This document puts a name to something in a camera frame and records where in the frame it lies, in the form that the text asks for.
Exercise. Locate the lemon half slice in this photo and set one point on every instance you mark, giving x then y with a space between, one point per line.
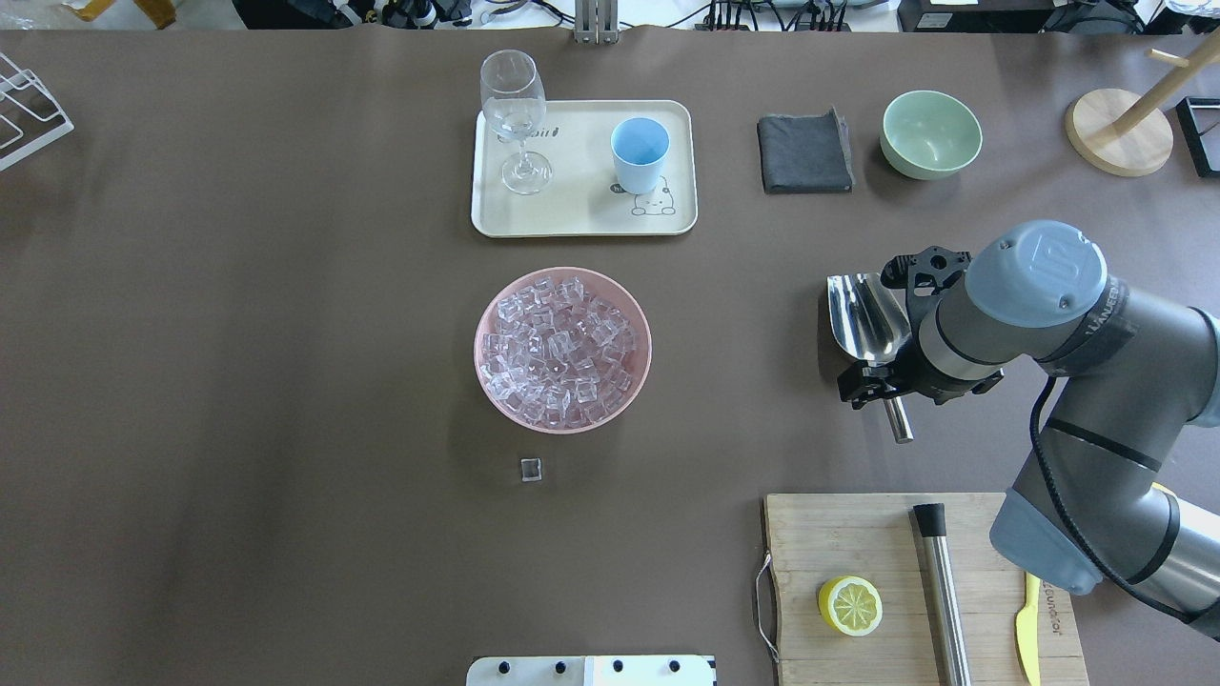
851 605

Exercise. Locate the aluminium frame post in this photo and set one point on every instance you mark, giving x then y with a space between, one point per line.
596 22

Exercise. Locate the wooden cup tree stand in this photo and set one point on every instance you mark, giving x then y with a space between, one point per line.
1124 133

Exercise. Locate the steel muddler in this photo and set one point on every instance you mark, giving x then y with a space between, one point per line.
931 521

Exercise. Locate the folded grey cloth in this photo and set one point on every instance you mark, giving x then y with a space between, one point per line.
805 153

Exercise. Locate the white cup rack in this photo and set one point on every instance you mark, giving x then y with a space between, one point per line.
31 116

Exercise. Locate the bamboo cutting board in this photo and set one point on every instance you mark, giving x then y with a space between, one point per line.
813 538

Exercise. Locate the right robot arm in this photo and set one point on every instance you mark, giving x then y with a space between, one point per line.
1127 372

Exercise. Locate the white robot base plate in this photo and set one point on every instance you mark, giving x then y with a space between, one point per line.
661 669

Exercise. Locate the clear wine glass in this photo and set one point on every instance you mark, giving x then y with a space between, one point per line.
514 106

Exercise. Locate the cream serving tray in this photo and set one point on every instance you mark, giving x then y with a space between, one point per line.
584 198

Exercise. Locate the yellow plastic knife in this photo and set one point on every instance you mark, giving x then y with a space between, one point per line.
1027 630

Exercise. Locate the light blue cup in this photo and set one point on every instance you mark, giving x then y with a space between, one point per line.
639 146

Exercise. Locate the green ceramic bowl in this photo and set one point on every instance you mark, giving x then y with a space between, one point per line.
929 135

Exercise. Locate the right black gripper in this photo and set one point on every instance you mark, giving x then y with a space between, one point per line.
923 373

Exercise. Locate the steel ice scoop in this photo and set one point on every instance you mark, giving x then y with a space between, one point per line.
870 325

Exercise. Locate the loose clear ice cube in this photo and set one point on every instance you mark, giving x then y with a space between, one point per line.
531 469

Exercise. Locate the black tray with glasses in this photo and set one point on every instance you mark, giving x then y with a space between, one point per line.
1199 118

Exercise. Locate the pink bowl of ice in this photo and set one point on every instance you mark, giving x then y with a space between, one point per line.
562 350

